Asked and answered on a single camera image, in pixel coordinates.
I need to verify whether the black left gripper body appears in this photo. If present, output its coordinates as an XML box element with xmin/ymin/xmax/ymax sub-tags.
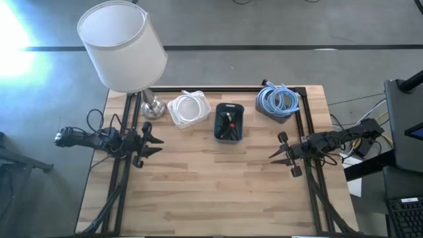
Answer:
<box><xmin>124</xmin><ymin>121</ymin><xmax>153</xmax><ymax>169</ymax></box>

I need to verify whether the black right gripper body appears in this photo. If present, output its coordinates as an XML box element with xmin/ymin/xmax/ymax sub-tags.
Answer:
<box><xmin>276</xmin><ymin>131</ymin><xmax>313</xmax><ymax>179</ymax></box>

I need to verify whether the black HDMI cable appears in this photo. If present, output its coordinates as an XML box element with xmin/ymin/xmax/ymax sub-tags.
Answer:
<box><xmin>217</xmin><ymin>111</ymin><xmax>236</xmax><ymax>141</ymax></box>
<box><xmin>221</xmin><ymin>114</ymin><xmax>241</xmax><ymax>141</ymax></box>

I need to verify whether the light blue HDMI cable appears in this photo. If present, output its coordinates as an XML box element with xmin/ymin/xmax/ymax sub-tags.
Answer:
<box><xmin>256</xmin><ymin>80</ymin><xmax>291</xmax><ymax>117</ymax></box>
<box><xmin>267</xmin><ymin>83</ymin><xmax>301</xmax><ymax>118</ymax></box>

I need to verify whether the white plastic bin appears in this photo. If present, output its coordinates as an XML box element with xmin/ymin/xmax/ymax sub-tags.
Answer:
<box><xmin>166</xmin><ymin>89</ymin><xmax>212</xmax><ymax>130</ymax></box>

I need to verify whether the grey translucent plastic bin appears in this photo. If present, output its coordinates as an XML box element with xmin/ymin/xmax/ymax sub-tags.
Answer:
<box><xmin>254</xmin><ymin>86</ymin><xmax>300</xmax><ymax>125</ymax></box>

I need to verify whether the white paper sheet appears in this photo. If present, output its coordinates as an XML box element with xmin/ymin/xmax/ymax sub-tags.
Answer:
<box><xmin>339</xmin><ymin>151</ymin><xmax>364</xmax><ymax>198</ymax></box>

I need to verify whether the black desk crossbar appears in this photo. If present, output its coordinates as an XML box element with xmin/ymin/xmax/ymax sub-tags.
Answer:
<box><xmin>343</xmin><ymin>149</ymin><xmax>397</xmax><ymax>182</ymax></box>

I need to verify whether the teal plastic bin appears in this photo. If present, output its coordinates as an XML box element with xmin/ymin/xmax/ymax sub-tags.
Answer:
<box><xmin>213</xmin><ymin>102</ymin><xmax>246</xmax><ymax>145</ymax></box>

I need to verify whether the white shade table lamp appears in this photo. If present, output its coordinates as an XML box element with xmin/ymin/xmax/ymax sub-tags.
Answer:
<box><xmin>76</xmin><ymin>0</ymin><xmax>169</xmax><ymax>121</ymax></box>

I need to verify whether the black monitor back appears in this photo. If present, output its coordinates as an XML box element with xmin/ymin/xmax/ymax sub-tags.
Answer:
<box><xmin>383</xmin><ymin>78</ymin><xmax>423</xmax><ymax>175</ymax></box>

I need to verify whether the black laptop keyboard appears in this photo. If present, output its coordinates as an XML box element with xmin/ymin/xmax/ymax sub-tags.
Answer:
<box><xmin>383</xmin><ymin>165</ymin><xmax>423</xmax><ymax>238</ymax></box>

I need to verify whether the black aluminium table frame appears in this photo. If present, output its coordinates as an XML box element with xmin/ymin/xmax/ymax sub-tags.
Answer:
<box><xmin>79</xmin><ymin>86</ymin><xmax>360</xmax><ymax>237</ymax></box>

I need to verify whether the yellow floor cable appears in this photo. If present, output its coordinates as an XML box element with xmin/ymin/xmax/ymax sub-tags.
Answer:
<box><xmin>352</xmin><ymin>110</ymin><xmax>395</xmax><ymax>149</ymax></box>

